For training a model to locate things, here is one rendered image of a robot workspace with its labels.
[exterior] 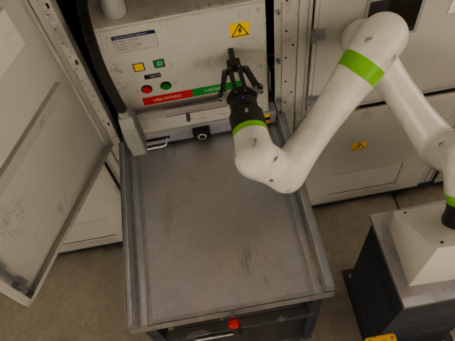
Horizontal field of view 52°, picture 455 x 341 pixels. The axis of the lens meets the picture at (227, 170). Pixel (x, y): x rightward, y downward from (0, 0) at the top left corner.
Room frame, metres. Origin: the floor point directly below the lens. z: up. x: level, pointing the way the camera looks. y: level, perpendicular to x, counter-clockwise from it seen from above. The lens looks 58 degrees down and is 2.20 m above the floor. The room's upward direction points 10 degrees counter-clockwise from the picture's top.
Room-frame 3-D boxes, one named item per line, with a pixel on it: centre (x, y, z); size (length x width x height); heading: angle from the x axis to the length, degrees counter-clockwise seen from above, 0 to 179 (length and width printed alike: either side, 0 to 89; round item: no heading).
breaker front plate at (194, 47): (1.01, 0.07, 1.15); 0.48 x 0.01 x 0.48; 90
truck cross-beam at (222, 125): (1.02, 0.07, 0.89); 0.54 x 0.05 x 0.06; 90
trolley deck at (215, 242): (0.71, 0.06, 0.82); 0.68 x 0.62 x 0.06; 0
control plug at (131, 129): (0.94, 0.28, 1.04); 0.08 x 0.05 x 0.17; 0
